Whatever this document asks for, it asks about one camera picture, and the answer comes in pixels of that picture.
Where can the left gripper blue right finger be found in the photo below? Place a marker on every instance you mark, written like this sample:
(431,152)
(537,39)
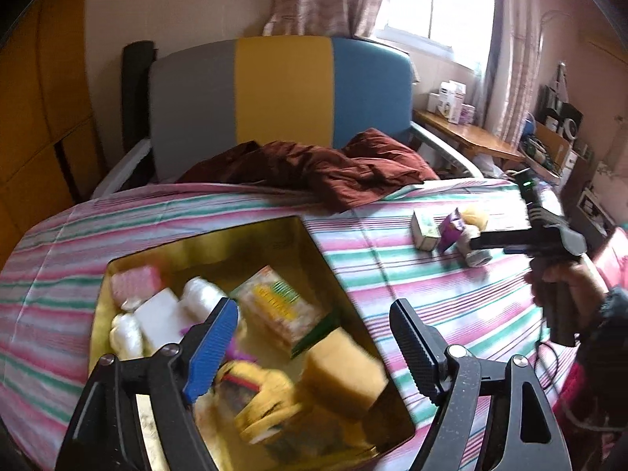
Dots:
(423,349)

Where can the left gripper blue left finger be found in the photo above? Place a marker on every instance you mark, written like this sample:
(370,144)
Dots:
(198,382)

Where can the white plastic bag bundle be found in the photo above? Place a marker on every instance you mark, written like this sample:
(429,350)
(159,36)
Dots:
(200,297)

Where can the green label cracker packet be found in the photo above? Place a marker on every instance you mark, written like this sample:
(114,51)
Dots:
(295,324)

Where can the yellow sponge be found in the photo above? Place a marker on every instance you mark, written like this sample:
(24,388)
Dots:
(340,375)
(475,218)

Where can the purple snack packet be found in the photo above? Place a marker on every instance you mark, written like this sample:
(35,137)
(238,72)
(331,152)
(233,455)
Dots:
(451,228)
(240,353)

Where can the small green white box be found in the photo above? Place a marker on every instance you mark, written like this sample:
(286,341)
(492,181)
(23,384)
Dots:
(425,232)

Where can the person right hand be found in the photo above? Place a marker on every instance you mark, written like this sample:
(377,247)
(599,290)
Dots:
(569,293)

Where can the cluttered shelf cart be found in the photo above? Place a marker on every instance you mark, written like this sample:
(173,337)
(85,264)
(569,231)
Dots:
(551,132)

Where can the wooden side table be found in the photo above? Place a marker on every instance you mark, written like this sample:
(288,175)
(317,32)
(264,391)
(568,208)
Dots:
(472,139)

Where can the white boxes on table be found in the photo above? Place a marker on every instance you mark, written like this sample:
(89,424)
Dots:
(448,103)

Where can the rust red blanket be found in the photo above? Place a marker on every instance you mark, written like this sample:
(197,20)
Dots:
(370,167)

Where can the grey yellow blue headboard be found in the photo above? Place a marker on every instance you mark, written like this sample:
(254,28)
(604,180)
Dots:
(315,90)

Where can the window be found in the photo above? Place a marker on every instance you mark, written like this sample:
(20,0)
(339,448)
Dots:
(458,30)

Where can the grey bed rail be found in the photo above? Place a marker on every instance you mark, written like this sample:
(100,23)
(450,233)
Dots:
(453,156)

